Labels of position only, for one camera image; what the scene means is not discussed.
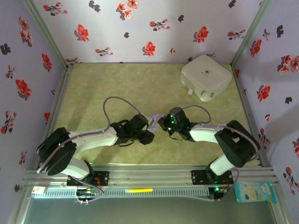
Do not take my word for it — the lavender paper sheet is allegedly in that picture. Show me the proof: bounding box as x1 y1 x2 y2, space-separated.
149 113 166 132

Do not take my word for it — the yellow label strip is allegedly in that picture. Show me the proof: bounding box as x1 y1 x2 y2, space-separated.
125 188 154 193

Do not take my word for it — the white plastic storage box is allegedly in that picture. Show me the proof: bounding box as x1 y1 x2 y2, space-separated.
179 55 233 103

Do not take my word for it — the blue wet wipes packet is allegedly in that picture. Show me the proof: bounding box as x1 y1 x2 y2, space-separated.
234 182 278 204

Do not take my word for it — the white box with red mark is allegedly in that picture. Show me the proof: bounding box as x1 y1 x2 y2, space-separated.
32 186 47 196

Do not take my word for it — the grey right arm cable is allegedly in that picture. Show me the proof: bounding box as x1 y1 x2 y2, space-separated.
182 105 261 203

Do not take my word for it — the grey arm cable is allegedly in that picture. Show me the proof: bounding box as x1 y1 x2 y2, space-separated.
182 105 261 203
36 96 143 204

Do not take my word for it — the long grooved aluminium rail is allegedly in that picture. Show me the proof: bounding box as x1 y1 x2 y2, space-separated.
23 164 280 187

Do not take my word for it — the grey left arm cable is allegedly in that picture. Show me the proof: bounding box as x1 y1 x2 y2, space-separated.
36 96 143 204

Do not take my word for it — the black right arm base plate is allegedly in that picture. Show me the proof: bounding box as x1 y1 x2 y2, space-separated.
191 169 234 185

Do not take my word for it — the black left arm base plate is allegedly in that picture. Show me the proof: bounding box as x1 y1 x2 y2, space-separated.
66 171 110 187

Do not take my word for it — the grey slotted cable duct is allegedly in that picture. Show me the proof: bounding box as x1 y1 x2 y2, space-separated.
31 188 210 199

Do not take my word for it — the black electronics board with wires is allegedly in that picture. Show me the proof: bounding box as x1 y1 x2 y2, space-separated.
213 186 229 195
76 188 98 197

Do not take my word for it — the aluminium table edge rail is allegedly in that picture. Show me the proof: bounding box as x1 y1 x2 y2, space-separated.
34 65 74 170
230 64 274 168

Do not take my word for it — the aluminium corner post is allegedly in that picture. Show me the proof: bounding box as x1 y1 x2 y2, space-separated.
230 0 273 68
22 0 73 70

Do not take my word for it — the aluminium frame leg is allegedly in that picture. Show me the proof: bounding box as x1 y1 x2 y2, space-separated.
8 185 32 224
271 184 290 224

